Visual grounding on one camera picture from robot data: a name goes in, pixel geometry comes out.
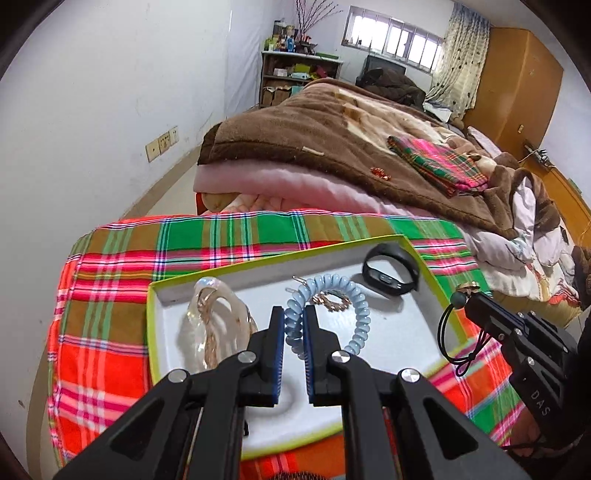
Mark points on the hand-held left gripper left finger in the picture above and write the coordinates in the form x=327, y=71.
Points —
x=277, y=355

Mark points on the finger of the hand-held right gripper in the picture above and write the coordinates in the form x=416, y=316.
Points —
x=508, y=339
x=489, y=309

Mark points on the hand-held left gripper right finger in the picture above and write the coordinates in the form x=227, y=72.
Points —
x=310, y=355

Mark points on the gold ornament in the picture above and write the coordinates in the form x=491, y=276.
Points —
x=339, y=304

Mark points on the gold hair pin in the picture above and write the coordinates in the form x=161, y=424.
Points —
x=298, y=282

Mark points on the clear hair claw clip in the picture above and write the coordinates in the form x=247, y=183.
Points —
x=207, y=323

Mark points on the yellow-green cardboard box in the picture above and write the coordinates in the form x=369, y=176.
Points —
x=392, y=332

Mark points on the black smart band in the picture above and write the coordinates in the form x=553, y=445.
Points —
x=369, y=272

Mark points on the person's right hand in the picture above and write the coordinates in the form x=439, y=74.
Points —
x=526, y=431

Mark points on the white printed quilt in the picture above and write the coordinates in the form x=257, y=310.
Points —
x=508, y=258

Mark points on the wooden side cabinet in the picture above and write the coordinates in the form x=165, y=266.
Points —
x=558, y=189

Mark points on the folded plaid cloth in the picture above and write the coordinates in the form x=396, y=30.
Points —
x=438, y=161

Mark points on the plaid bedsheet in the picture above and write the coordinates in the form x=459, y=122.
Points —
x=111, y=369

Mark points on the pink quilt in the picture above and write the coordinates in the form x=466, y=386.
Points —
x=277, y=184

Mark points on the small red hair clip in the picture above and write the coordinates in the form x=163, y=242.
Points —
x=381, y=173

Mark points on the brown fleece blanket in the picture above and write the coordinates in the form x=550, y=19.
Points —
x=300, y=134

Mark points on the wooden wardrobe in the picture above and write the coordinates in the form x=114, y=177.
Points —
x=517, y=83

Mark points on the dark jacket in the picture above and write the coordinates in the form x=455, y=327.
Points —
x=392, y=87

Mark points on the patterned curtain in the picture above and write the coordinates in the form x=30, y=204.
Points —
x=457, y=60

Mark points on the black television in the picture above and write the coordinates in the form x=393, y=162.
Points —
x=383, y=64

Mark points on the wooden shelf with items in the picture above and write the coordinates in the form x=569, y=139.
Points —
x=300, y=78

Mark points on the barred window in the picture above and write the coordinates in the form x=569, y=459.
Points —
x=392, y=37

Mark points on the group of bottles and jars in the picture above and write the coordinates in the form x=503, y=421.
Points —
x=288, y=41

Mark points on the dried flower branches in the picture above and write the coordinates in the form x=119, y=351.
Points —
x=309, y=18

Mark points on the wall socket plate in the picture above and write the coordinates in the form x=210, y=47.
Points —
x=161, y=144

